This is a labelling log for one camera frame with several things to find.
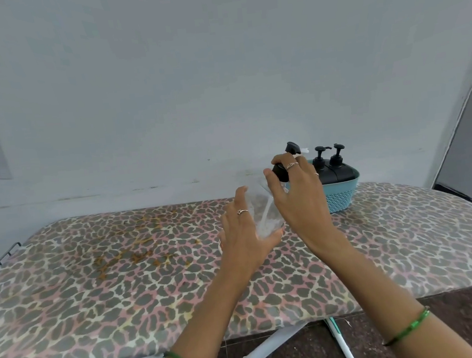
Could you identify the person's right hand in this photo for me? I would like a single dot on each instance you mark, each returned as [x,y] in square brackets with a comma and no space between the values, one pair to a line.
[305,203]

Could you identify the person's left hand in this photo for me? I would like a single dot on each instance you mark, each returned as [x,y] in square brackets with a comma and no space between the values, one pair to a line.
[242,243]

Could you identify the person's right thumb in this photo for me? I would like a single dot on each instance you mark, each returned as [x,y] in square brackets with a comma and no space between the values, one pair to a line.
[271,186]

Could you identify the person's left thumb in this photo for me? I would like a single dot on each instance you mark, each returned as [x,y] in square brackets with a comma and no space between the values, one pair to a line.
[274,237]

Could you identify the person's right middle finger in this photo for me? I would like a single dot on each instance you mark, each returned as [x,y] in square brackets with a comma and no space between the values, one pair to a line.
[294,168]

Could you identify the black pump bottle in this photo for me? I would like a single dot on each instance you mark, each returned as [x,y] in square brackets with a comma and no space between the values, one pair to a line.
[321,167]
[339,167]
[281,174]

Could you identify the person's left forearm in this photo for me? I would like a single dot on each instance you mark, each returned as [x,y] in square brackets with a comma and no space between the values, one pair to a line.
[216,316]

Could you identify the person's right forearm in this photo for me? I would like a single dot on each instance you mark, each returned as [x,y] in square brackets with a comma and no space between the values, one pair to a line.
[376,296]

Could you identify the white plastic tube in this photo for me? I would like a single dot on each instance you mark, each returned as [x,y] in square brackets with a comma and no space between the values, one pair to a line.
[267,214]

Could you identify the teal plastic basket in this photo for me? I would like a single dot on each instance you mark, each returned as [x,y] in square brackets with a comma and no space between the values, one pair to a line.
[340,198]

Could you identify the white ironing board legs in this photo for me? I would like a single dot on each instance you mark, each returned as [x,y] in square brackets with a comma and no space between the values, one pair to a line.
[268,345]

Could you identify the white and teal pole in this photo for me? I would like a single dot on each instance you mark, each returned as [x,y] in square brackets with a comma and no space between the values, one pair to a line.
[342,345]

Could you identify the leopard print ironing board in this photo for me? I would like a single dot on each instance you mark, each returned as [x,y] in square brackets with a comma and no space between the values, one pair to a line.
[105,289]

